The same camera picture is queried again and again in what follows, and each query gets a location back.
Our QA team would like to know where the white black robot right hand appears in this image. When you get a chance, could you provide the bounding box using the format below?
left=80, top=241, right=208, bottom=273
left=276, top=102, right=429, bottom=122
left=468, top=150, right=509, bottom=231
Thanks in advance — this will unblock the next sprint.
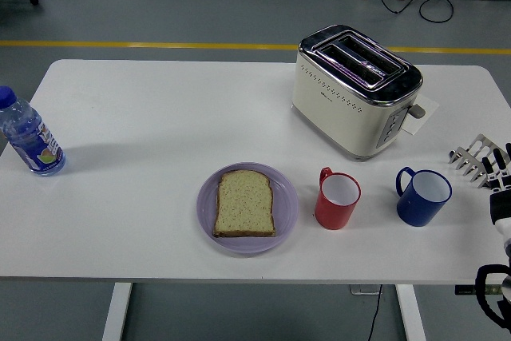
left=481, top=142, right=511, bottom=264

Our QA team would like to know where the blue enamel mug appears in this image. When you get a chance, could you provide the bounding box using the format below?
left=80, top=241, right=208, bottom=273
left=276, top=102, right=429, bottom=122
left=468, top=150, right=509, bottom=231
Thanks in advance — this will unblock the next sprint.
left=395, top=166, right=454, bottom=228

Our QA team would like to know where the slice of toast bread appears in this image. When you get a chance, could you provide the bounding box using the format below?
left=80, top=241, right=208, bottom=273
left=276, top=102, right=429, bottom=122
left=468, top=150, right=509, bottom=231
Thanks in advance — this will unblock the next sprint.
left=212, top=169, right=277, bottom=238

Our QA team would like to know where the silver metal toast rack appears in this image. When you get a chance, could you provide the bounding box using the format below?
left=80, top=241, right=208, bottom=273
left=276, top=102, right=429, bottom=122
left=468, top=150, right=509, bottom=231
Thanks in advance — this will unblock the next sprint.
left=447, top=133, right=500, bottom=190

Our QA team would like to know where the black table control panel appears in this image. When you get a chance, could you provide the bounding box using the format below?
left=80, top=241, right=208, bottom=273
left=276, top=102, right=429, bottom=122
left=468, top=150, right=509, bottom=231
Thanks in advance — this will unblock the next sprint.
left=454, top=284, right=502, bottom=296

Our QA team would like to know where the white paper sheet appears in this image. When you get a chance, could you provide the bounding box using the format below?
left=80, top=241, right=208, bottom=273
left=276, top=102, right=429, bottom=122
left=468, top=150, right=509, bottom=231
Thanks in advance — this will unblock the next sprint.
left=401, top=93, right=440, bottom=137

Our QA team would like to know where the white table leg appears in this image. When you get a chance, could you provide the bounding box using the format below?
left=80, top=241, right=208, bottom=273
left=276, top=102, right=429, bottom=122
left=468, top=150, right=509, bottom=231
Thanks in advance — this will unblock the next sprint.
left=394, top=284, right=427, bottom=341
left=101, top=283, right=133, bottom=341

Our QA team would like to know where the white box under table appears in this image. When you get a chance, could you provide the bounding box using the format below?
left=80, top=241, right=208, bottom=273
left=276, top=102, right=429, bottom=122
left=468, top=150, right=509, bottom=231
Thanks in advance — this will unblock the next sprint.
left=350, top=284, right=383, bottom=296

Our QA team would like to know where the red enamel mug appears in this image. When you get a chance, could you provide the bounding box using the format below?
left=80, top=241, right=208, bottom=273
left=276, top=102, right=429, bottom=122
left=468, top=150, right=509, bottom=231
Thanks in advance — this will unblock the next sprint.
left=314, top=166, right=362, bottom=232

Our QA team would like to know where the cream and chrome toaster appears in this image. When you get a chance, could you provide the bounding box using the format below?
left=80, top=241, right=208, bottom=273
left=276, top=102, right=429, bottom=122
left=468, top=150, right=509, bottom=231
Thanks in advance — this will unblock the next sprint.
left=291, top=24, right=427, bottom=162

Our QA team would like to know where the purple round plate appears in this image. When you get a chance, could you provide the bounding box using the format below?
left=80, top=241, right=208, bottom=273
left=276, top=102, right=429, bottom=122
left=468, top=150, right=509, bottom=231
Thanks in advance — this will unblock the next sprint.
left=196, top=161, right=299, bottom=255

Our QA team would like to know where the blue-capped plastic water bottle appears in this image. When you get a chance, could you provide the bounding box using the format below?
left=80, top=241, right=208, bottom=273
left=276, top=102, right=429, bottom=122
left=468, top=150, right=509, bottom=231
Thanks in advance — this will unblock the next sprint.
left=0, top=85, right=67, bottom=177

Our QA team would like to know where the thin black hanging cable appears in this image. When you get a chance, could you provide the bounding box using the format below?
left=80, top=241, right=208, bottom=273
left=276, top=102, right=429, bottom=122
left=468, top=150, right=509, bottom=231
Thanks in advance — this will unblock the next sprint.
left=366, top=284, right=384, bottom=341

